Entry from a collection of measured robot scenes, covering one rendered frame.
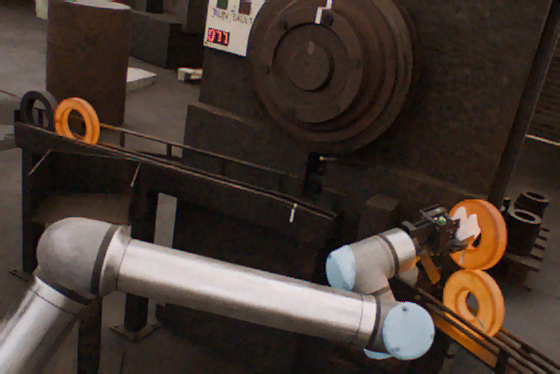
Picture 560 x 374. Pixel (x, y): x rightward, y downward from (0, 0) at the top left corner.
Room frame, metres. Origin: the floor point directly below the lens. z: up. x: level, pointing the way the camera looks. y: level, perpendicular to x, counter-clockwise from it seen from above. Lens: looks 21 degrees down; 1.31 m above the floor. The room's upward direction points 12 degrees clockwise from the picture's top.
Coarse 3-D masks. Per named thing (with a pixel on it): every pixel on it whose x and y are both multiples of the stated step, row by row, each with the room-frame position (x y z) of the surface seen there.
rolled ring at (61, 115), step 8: (64, 104) 1.79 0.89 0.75; (72, 104) 1.78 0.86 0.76; (80, 104) 1.77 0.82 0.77; (88, 104) 1.79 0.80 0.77; (56, 112) 1.81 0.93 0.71; (64, 112) 1.80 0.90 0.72; (80, 112) 1.77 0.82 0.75; (88, 112) 1.76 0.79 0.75; (56, 120) 1.81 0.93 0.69; (64, 120) 1.81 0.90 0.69; (88, 120) 1.75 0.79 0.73; (96, 120) 1.77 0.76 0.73; (56, 128) 1.81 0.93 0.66; (64, 128) 1.81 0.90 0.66; (88, 128) 1.75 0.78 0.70; (96, 128) 1.76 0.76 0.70; (72, 136) 1.81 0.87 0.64; (88, 136) 1.75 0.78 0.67; (96, 136) 1.76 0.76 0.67
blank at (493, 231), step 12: (456, 204) 1.16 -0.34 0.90; (468, 204) 1.14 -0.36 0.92; (480, 204) 1.11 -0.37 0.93; (468, 216) 1.13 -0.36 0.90; (480, 216) 1.10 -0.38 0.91; (492, 216) 1.08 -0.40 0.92; (480, 228) 1.09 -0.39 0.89; (492, 228) 1.07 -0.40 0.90; (504, 228) 1.07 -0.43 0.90; (480, 240) 1.08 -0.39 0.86; (492, 240) 1.06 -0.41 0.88; (504, 240) 1.06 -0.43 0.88; (456, 252) 1.12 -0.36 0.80; (468, 252) 1.10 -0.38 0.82; (480, 252) 1.07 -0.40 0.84; (492, 252) 1.05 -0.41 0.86; (468, 264) 1.09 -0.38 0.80; (480, 264) 1.06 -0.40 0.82; (492, 264) 1.06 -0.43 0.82
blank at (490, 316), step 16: (464, 272) 1.09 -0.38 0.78; (480, 272) 1.07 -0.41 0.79; (448, 288) 1.11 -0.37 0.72; (464, 288) 1.08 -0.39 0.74; (480, 288) 1.04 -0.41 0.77; (496, 288) 1.04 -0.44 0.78; (448, 304) 1.10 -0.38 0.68; (464, 304) 1.09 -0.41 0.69; (480, 304) 1.03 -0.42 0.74; (496, 304) 1.01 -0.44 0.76; (480, 320) 1.02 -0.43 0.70; (496, 320) 1.00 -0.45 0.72; (464, 336) 1.04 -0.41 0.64; (480, 336) 1.01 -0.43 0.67
